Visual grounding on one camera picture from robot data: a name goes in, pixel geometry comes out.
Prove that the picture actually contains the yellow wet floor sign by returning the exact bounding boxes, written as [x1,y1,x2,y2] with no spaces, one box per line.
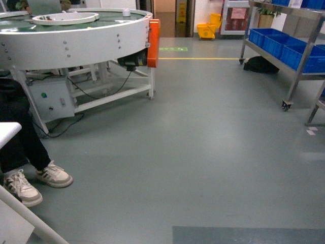
[175,1,187,37]

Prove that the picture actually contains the black bag on floor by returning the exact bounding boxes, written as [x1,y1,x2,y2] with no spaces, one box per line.
[243,56,279,74]

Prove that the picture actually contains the steel trolley rack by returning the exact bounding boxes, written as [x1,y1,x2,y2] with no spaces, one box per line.
[239,1,324,111]

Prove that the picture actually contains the blue bin on trolley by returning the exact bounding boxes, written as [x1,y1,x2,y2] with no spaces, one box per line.
[249,28,324,73]

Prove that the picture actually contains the person's black trousers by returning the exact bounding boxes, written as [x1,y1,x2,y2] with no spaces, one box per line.
[0,77,51,174]

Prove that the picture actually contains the orange motor guard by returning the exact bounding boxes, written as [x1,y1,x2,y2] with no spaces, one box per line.
[147,19,160,68]

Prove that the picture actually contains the white sneaker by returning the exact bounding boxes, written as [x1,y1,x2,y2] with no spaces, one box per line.
[4,169,43,207]
[36,160,73,188]

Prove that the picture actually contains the potted plant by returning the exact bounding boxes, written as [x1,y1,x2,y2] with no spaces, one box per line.
[257,8,281,28]

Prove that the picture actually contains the yellow mop bucket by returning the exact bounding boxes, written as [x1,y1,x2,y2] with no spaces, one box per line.
[197,13,222,39]

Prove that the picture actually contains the white table corner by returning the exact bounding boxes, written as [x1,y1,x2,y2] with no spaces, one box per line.
[1,122,22,148]

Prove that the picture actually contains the white round conveyor machine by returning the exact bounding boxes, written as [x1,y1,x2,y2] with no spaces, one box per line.
[1,8,155,135]

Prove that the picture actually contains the grey control box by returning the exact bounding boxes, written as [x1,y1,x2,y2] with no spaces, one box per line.
[29,76,75,121]

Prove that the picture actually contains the left white sneaker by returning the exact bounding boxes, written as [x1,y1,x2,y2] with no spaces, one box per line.
[36,160,73,188]

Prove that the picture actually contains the right white sneaker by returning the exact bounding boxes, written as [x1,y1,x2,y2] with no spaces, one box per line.
[4,169,43,207]

